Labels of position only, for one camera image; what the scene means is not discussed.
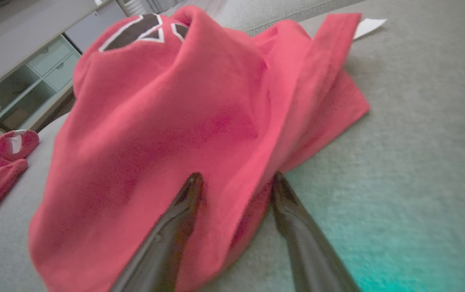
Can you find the grey fabric ottoman cushion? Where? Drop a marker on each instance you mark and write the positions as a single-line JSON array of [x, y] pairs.
[[418, 162]]

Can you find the white paper tag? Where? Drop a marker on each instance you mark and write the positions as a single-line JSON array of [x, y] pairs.
[[368, 27]]

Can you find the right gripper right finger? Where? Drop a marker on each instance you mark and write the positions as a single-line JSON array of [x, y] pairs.
[[309, 251]]

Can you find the red jersey black number print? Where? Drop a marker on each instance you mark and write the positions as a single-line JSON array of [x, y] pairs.
[[155, 121]]

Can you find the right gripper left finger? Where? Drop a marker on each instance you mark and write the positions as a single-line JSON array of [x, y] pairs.
[[167, 243]]

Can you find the TV cabinet green drawers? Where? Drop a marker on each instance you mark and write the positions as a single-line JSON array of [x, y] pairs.
[[50, 56]]

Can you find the white ribbed plant pot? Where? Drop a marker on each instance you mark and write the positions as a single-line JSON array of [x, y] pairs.
[[135, 6]]

